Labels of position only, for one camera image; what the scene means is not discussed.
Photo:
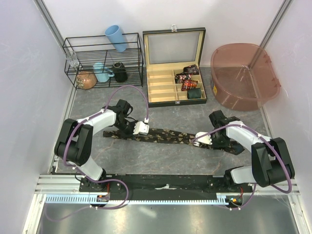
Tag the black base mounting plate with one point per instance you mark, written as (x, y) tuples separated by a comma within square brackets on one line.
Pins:
[(171, 185)]

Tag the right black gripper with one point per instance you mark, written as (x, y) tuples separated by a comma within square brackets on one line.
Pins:
[(226, 144)]

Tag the brown round vase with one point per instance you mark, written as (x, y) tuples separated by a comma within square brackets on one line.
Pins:
[(86, 80)]

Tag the blue plastic cup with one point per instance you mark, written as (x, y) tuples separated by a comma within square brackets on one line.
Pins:
[(116, 38)]

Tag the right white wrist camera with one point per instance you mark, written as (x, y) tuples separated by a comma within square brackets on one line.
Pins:
[(203, 138)]

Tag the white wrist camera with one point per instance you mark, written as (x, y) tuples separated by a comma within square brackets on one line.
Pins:
[(141, 127), (203, 138)]

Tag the black wire rack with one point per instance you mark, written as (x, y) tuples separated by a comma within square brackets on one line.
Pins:
[(92, 49)]

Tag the dark floral necktie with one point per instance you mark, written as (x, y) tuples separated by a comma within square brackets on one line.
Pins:
[(165, 136)]

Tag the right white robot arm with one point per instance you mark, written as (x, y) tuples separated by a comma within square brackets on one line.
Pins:
[(271, 164)]

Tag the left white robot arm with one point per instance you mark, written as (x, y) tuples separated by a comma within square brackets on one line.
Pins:
[(74, 143)]

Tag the black pink floral rolled tie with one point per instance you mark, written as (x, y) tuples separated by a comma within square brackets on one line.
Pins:
[(181, 77)]

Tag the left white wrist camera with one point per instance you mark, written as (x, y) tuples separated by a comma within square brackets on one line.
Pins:
[(141, 127)]

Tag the red patterned rolled tie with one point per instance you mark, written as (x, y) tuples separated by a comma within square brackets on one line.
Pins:
[(189, 84)]

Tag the black wooden tie box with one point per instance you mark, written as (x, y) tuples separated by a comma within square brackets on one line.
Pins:
[(167, 52)]

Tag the black ceramic jar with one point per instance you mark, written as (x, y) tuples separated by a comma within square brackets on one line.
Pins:
[(120, 72)]

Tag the light blue mug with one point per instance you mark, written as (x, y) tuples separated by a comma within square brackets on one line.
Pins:
[(103, 74)]

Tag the dark pink patterned rolled tie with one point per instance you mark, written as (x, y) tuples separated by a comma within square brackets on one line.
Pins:
[(191, 69)]

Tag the pink transparent plastic tub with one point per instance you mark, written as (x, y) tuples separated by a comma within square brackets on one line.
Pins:
[(243, 78)]

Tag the clear glass cup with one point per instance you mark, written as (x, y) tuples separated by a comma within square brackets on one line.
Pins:
[(71, 57)]

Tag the light blue cable duct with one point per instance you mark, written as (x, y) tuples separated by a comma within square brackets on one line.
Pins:
[(153, 199)]

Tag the dark green rolled tie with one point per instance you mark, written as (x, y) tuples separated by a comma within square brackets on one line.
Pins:
[(194, 93)]

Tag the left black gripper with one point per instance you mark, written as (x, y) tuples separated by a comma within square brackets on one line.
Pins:
[(133, 123)]

